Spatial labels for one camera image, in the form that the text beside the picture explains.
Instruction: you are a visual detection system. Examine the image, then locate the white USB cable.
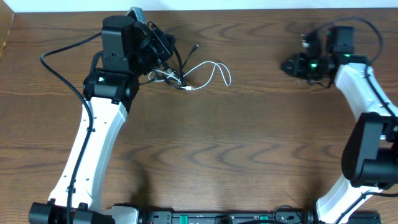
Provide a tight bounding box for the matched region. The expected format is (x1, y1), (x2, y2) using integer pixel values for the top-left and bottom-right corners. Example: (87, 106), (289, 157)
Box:
(147, 60), (232, 91)

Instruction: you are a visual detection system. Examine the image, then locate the black USB cable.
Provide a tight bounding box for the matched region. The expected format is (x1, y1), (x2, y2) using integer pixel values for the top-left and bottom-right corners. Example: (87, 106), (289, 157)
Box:
(138, 44), (200, 90)

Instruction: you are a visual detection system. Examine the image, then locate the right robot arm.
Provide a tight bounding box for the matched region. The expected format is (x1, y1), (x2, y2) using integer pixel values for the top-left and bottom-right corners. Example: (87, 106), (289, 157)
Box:
(280, 26), (397, 223)

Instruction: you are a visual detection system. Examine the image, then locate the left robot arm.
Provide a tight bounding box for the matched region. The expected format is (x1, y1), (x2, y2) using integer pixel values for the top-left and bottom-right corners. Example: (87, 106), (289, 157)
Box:
(28, 7), (175, 223)

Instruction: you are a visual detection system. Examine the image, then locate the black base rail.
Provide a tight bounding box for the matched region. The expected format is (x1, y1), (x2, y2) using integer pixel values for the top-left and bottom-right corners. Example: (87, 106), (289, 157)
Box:
(136, 208), (382, 224)

